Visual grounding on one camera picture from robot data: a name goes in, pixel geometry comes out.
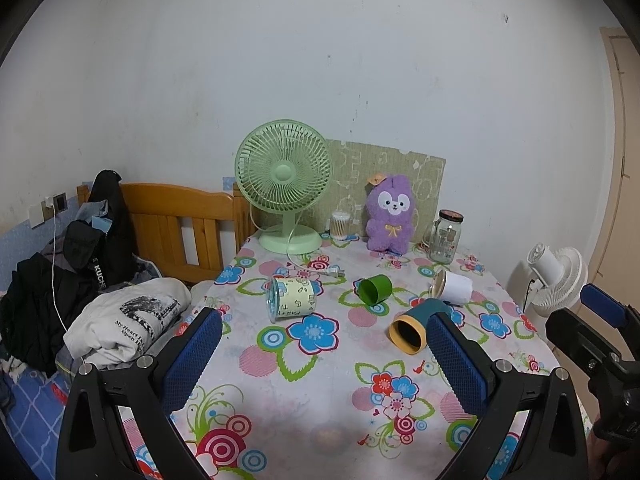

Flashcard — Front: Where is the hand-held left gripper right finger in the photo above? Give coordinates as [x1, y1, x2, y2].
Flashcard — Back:
[426, 312, 591, 480]

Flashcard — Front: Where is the green cup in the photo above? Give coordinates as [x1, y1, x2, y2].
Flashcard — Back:
[355, 273, 393, 307]

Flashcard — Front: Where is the black jacket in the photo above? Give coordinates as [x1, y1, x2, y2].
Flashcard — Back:
[64, 169, 137, 292]

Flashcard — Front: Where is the floral tablecloth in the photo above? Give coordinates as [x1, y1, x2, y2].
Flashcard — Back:
[119, 232, 577, 480]

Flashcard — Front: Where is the patterned beige board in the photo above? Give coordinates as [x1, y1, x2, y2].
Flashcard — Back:
[325, 138, 446, 242]

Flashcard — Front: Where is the purple plush toy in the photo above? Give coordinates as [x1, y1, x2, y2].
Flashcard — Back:
[364, 173, 420, 254]

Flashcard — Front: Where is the cotton swab container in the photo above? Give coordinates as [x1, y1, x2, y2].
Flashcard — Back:
[329, 211, 352, 239]

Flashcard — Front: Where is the white cup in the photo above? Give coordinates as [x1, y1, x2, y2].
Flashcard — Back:
[428, 268, 474, 306]

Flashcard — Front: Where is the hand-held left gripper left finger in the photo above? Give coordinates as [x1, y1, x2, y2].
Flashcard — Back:
[56, 307, 223, 480]

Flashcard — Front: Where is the beige wooden door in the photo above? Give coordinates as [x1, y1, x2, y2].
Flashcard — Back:
[584, 26, 640, 313]

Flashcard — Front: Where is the white printed folded shirt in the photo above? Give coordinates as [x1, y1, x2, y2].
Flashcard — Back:
[63, 277, 194, 367]

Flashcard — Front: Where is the green desk fan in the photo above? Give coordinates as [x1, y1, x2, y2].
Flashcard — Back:
[235, 119, 335, 255]

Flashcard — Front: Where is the white charging cable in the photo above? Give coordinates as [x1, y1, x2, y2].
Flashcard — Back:
[48, 205, 72, 334]

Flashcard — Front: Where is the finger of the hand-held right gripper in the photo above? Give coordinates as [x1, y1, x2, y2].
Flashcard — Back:
[545, 307, 624, 386]
[580, 283, 640, 361]

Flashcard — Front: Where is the wooden headboard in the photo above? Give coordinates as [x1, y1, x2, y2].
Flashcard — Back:
[77, 182, 259, 287]

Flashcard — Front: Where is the pale yellow printed cup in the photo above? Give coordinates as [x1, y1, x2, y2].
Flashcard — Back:
[265, 275, 317, 324]

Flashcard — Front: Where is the glass jar with lid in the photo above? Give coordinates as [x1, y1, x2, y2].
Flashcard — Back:
[423, 208, 464, 264]

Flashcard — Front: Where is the wall socket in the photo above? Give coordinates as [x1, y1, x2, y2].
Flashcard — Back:
[29, 192, 69, 230]

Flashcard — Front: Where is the white fan cable with plug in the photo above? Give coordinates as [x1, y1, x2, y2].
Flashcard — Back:
[285, 220, 347, 279]

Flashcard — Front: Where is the white standing fan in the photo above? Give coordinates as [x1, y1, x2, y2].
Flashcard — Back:
[520, 242, 589, 317]

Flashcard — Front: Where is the blue and yellow cup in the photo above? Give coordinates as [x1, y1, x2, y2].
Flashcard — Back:
[389, 298, 451, 355]

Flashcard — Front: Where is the blue checked bedsheet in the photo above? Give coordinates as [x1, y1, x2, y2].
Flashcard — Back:
[0, 355, 73, 466]

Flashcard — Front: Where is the dark clothes pile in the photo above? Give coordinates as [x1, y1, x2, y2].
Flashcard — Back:
[0, 251, 103, 377]

